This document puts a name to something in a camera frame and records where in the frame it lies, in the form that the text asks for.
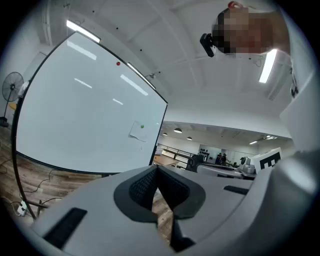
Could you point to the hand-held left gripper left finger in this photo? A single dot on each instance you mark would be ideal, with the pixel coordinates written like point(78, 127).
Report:
point(100, 220)

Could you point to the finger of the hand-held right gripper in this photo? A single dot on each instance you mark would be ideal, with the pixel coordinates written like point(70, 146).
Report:
point(217, 171)

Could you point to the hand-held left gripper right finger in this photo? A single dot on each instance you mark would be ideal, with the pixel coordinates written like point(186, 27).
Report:
point(215, 197)

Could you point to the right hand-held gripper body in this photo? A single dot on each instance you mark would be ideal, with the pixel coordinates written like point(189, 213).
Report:
point(265, 160)

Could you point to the white paper sheet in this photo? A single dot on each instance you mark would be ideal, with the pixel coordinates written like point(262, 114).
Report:
point(137, 134)

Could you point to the white whiteboard with black frame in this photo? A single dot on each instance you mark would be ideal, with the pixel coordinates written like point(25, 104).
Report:
point(75, 112)

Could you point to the black metal railing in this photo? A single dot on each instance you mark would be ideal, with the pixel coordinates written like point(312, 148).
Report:
point(175, 150)

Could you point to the wooden desk with white legs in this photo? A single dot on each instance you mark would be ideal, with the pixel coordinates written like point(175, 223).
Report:
point(165, 160)

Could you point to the person's white shirt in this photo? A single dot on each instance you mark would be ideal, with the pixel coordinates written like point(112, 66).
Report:
point(300, 112)

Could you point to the white power strip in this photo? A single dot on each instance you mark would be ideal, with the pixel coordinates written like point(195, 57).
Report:
point(22, 208)

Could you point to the long ceiling light tube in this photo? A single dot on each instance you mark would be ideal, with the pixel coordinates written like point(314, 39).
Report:
point(268, 65)

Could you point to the person's head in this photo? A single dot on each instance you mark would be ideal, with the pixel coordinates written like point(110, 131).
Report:
point(250, 30)

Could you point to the black standing fan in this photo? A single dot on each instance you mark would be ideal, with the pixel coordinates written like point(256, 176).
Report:
point(12, 86)

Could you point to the black head camera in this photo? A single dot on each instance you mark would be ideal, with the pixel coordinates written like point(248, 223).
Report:
point(208, 45)

